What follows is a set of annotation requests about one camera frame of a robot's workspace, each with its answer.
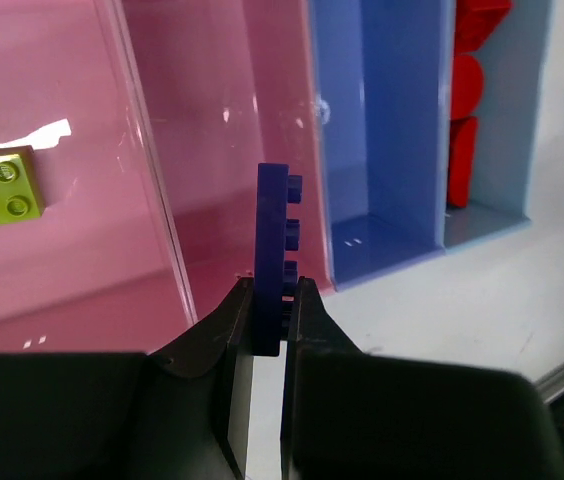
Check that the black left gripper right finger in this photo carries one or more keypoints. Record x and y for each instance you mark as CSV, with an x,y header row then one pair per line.
x,y
351,415

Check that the green T-shaped lego assembly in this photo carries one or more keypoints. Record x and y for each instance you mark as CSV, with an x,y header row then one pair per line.
x,y
20,195

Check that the red rounded lego brick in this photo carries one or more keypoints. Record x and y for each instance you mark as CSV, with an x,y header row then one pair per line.
x,y
467,86

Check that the small pink container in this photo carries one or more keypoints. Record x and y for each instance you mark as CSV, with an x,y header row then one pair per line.
x,y
228,85

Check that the small red lego brick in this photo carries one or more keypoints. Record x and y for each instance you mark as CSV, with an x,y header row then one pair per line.
x,y
475,21

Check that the large pink container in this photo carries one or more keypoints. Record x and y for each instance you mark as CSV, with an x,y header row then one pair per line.
x,y
100,269

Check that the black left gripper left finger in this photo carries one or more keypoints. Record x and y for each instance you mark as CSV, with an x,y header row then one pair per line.
x,y
181,412

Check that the dark blue lego plate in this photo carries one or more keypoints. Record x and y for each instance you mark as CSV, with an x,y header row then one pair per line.
x,y
275,277

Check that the light blue container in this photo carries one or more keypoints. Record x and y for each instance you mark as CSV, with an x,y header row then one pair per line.
x,y
513,60

